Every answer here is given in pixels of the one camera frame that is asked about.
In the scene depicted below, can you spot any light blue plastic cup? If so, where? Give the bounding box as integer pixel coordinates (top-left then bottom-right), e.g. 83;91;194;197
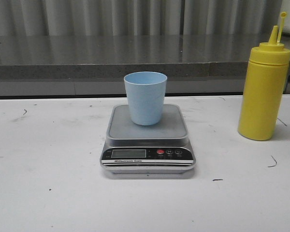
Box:
124;72;167;126

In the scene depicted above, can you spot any yellow squeeze bottle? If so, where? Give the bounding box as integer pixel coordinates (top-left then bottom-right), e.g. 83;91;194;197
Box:
238;12;290;141

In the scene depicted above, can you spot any grey stone counter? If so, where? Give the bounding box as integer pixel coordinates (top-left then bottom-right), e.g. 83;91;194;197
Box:
0;33;290;97

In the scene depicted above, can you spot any silver electronic kitchen scale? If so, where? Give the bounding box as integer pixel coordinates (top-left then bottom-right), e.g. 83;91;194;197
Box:
100;104;196;174

